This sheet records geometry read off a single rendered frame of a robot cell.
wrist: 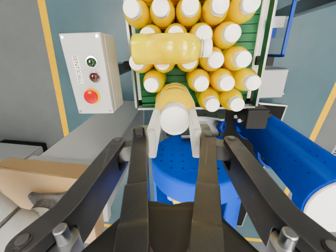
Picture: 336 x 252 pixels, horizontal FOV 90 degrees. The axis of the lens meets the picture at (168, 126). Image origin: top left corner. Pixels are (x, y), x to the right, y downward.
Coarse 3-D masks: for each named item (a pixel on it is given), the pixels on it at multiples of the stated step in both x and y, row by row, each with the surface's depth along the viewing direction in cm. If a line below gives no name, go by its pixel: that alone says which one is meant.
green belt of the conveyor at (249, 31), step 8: (256, 16) 53; (240, 24) 54; (248, 24) 54; (256, 24) 54; (136, 32) 56; (248, 32) 55; (240, 40) 56; (248, 40) 56; (248, 48) 57; (176, 64) 60; (168, 72) 61; (176, 72) 61; (184, 72) 61; (168, 80) 62; (176, 80) 62; (184, 80) 62; (144, 88) 64; (144, 96) 65; (152, 96) 65; (192, 96) 64; (144, 104) 66; (152, 104) 66
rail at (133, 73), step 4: (124, 0) 46; (128, 24) 49; (128, 28) 49; (128, 32) 49; (128, 36) 50; (128, 40) 50; (128, 44) 51; (128, 48) 51; (132, 72) 54; (132, 76) 54; (132, 80) 55; (136, 84) 58; (136, 88) 58; (136, 92) 58; (136, 96) 58; (136, 100) 58; (136, 104) 58
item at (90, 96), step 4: (84, 92) 44; (88, 92) 44; (92, 92) 44; (84, 96) 44; (88, 96) 44; (92, 96) 44; (96, 96) 44; (88, 100) 45; (92, 100) 44; (96, 100) 45
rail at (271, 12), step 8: (272, 0) 46; (272, 8) 46; (272, 16) 46; (272, 24) 47; (264, 32) 50; (264, 40) 50; (264, 48) 50; (264, 56) 50; (264, 64) 51; (256, 96) 55; (256, 104) 56
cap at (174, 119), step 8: (176, 104) 22; (168, 112) 21; (176, 112) 21; (184, 112) 21; (160, 120) 21; (168, 120) 21; (176, 120) 21; (184, 120) 21; (168, 128) 22; (176, 128) 22; (184, 128) 22
